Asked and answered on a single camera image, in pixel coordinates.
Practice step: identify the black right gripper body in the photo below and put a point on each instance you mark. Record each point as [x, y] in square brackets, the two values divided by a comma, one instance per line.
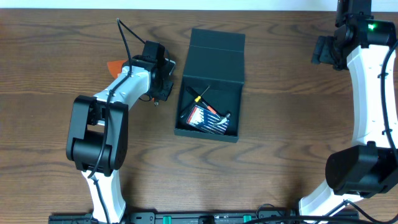
[326, 46]

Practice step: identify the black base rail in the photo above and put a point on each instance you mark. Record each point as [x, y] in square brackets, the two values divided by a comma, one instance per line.
[173, 218]

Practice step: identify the black gift box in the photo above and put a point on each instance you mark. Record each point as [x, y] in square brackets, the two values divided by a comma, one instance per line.
[214, 69]

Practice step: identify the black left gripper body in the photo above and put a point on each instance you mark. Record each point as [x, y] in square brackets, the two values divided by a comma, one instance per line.
[166, 83]

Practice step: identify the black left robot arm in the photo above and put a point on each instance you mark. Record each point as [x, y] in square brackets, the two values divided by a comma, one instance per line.
[98, 133]

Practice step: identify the red black cutting pliers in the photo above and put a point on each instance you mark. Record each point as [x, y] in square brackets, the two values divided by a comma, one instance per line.
[155, 101]

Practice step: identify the red scraper wooden handle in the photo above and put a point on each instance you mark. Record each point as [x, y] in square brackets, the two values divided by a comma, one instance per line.
[115, 67]

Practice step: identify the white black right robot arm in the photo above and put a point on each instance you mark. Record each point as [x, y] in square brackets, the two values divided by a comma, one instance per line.
[365, 47]

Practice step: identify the blue drill bit case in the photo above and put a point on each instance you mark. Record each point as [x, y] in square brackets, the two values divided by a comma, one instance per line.
[206, 121]

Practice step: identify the black yellow screwdriver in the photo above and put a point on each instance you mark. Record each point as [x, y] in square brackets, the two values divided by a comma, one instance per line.
[194, 102]

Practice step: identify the small black handled hammer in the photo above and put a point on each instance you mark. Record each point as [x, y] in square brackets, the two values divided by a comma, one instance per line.
[214, 112]

